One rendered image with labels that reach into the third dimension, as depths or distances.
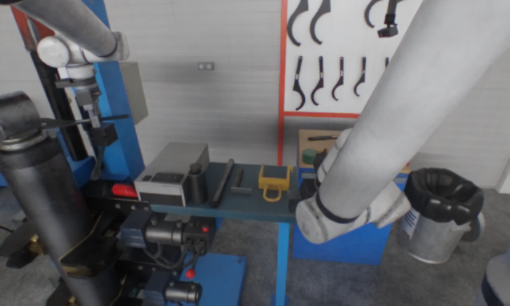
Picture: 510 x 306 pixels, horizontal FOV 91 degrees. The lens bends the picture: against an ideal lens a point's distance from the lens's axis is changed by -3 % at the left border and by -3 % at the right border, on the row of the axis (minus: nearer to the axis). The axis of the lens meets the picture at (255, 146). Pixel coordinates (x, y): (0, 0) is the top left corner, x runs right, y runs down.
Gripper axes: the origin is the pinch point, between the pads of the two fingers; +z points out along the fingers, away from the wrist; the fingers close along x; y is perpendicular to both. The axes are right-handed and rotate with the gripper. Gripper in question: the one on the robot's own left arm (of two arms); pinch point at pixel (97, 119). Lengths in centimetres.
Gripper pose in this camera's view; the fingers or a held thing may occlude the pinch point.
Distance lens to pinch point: 119.4
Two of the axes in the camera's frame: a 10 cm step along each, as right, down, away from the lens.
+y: 9.5, -1.6, 2.5
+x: -3.0, -4.5, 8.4
